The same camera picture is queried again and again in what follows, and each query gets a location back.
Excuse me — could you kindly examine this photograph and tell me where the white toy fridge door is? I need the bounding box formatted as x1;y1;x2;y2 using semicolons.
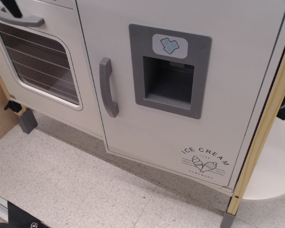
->
77;0;285;190

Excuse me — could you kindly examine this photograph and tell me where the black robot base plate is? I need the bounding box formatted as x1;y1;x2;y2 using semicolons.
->
0;201;50;228

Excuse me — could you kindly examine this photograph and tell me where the black clamp knob left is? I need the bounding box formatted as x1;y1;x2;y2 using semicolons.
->
4;100;22;113

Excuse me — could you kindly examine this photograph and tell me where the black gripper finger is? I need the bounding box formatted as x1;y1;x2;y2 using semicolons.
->
6;0;22;18

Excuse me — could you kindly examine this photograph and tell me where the grey foot cap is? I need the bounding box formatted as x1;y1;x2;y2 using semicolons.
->
220;212;236;228
15;109;38;134

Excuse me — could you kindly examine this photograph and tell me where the white toy kitchen cabinet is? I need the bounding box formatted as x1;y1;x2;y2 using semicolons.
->
0;0;285;194

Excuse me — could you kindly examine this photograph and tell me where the white toy oven door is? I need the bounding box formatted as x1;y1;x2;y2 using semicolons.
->
0;15;104;138

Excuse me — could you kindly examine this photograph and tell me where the grey fridge door handle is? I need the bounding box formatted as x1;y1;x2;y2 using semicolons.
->
99;57;119;118

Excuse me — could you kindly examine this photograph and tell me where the white round table top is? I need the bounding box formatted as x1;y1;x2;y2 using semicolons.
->
242;118;285;202

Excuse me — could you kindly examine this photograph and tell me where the grey oven door handle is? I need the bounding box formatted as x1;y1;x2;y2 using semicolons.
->
0;6;45;27

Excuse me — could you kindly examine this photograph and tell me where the grey right foot cap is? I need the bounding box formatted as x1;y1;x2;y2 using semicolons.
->
220;212;236;228

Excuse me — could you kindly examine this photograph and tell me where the grey left foot cap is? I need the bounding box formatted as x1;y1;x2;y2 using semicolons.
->
15;109;38;134

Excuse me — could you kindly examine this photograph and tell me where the grey ice dispenser panel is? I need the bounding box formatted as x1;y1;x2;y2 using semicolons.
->
129;24;212;119

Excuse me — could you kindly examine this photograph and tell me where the light wooden side post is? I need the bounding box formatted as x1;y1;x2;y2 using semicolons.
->
226;49;285;216

